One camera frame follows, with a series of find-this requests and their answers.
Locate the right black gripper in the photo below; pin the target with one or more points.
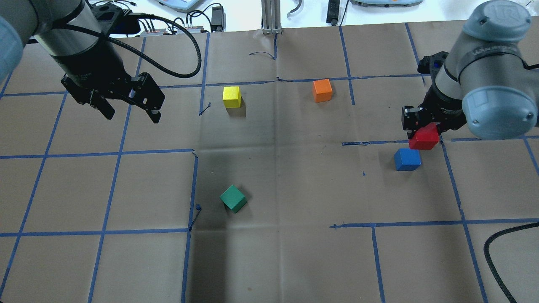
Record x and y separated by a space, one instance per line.
443 107

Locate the red wooden block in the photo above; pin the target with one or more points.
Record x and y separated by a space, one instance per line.
425 138

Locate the yellow wooden block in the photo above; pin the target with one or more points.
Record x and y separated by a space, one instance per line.
231 97

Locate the teach pendant with screen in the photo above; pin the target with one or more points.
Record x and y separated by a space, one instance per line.
180 5

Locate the aluminium frame post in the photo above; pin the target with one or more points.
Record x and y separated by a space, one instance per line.
271 17

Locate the blue wooden block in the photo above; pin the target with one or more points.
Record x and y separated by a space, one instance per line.
407 159

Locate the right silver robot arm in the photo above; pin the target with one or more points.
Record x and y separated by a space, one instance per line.
483 82

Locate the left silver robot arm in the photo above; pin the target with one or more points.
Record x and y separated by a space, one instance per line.
81 45

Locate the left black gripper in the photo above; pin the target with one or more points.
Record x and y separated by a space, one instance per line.
90 66

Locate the black power adapter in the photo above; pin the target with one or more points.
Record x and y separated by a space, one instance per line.
217 19

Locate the orange wooden block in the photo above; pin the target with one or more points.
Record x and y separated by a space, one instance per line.
322 90

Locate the green wooden block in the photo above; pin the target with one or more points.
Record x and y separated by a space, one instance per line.
233 198

